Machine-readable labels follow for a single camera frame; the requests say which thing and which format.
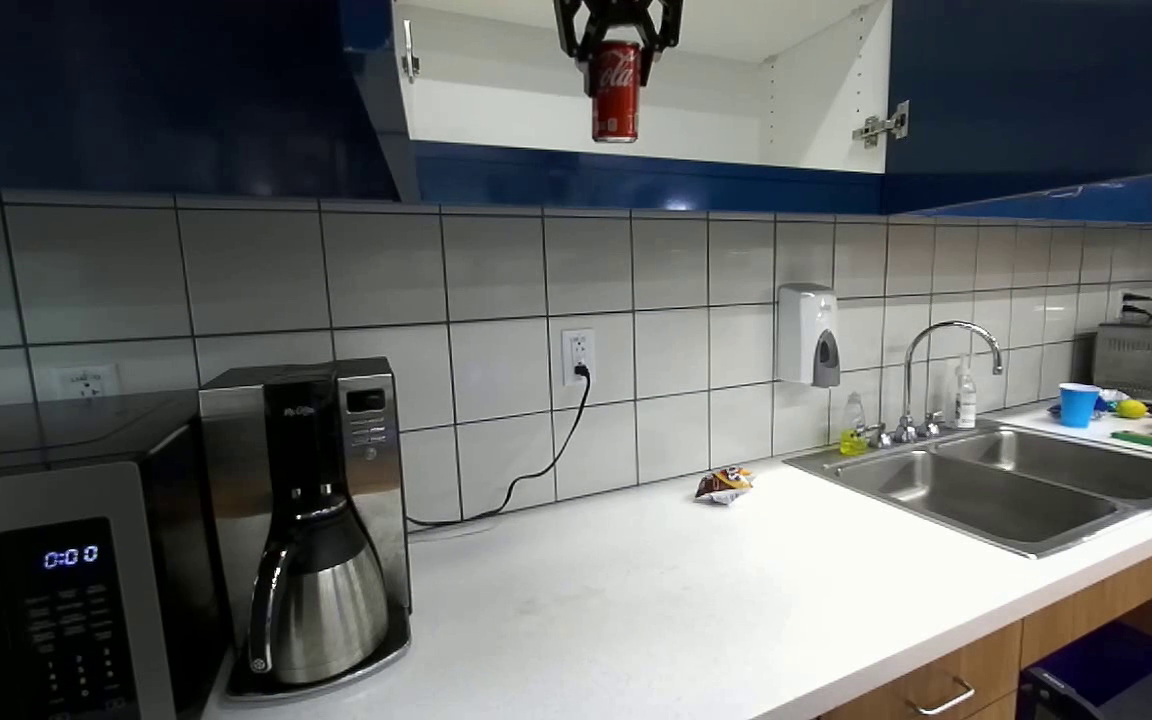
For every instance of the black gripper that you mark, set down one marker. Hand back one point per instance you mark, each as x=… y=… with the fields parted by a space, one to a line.
x=656 y=23

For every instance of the red soda can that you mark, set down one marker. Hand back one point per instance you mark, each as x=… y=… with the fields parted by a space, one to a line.
x=615 y=87

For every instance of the blue cabinet door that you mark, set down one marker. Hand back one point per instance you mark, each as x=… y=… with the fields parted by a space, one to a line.
x=1016 y=99

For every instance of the white soap dispenser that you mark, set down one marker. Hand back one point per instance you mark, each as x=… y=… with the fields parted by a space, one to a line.
x=806 y=338

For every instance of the wrapped food packet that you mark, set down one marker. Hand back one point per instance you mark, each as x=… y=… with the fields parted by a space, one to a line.
x=723 y=484

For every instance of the yellow dish soap bottle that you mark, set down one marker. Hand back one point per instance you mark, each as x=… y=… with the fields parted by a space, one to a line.
x=852 y=439

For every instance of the chrome sink faucet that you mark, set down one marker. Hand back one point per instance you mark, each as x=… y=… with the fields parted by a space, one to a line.
x=919 y=411

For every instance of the black coffee maker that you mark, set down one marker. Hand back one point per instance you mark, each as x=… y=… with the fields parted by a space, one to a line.
x=306 y=433

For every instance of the blue cup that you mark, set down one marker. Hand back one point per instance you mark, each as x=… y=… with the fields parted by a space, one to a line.
x=1078 y=404

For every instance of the stainless steel double sink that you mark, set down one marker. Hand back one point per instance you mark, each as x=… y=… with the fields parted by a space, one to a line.
x=1016 y=491

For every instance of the steel coffee carafe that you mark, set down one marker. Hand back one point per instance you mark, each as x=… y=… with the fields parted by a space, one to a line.
x=323 y=602

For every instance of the wooden lower drawer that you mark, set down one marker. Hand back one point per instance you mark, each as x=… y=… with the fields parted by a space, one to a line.
x=973 y=682

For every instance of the black microwave oven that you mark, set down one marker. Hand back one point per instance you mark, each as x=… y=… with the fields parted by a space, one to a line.
x=109 y=593

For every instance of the blue bin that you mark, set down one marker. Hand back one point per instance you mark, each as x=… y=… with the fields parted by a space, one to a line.
x=1096 y=678

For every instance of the white wall outlet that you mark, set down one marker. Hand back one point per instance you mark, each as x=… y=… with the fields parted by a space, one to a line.
x=577 y=354
x=87 y=382

